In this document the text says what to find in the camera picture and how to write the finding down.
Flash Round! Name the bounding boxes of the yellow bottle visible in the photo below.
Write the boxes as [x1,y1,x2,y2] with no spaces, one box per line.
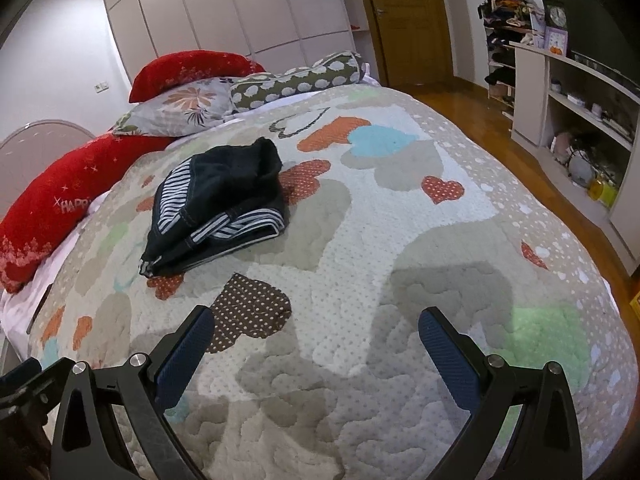
[587,172,618,209]

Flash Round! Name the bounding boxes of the white kettle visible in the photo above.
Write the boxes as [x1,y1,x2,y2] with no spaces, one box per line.
[570,152,594,189]

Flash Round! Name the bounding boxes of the striped navy patch pants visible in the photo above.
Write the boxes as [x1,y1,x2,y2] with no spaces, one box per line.
[139,137,290,278]

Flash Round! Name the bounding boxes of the pink plush toy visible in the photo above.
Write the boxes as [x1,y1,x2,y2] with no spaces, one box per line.
[552,132,574,164]

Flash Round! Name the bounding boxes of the heart patterned quilt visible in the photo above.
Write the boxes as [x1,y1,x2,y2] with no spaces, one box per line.
[25,82,633,480]

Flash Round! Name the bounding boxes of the corner wall shelf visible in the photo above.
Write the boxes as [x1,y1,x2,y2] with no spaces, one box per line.
[334,0,373,77]

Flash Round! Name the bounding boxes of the plain red pillow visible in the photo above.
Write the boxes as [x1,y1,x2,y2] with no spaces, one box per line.
[129,50,267,103]

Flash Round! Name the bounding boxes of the beige shelf unit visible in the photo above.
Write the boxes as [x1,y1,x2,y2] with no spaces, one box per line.
[510,40,640,281]

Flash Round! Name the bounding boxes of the brown dotted bolster pillow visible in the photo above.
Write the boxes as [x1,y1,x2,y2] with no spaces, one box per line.
[229,51,367,113]

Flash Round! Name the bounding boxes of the black television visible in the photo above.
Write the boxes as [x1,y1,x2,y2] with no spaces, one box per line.
[560,0,640,91]

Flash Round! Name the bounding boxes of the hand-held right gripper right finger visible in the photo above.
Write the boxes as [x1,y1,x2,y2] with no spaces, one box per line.
[417,306,585,480]

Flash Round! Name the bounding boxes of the red pillow with white print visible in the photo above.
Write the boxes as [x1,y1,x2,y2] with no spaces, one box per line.
[0,132,176,295]

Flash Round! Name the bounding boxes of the wooden door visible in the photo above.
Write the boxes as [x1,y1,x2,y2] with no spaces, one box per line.
[350,0,456,88]

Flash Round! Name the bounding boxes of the rounded pink headboard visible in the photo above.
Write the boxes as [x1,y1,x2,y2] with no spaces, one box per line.
[0,119,97,221]

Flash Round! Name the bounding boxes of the purple photo frame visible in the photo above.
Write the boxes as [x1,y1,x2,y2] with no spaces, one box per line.
[542,27,570,57]

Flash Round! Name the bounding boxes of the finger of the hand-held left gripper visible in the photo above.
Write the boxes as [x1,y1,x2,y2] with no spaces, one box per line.
[0,357,67,413]

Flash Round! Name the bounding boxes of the shoe rack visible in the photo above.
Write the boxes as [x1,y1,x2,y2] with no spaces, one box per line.
[477,0,546,116]

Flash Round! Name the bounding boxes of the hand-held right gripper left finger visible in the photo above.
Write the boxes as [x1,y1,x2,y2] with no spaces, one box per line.
[50,305,217,480]

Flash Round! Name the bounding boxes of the dark mantel clock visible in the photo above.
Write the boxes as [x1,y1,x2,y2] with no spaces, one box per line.
[541,0,568,29]

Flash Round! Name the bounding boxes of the floral grey pillow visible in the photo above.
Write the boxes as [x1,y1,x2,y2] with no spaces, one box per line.
[112,76,251,138]

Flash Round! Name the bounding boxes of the glossy beige wardrobe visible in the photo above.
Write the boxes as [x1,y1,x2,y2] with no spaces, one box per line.
[100,0,371,68]

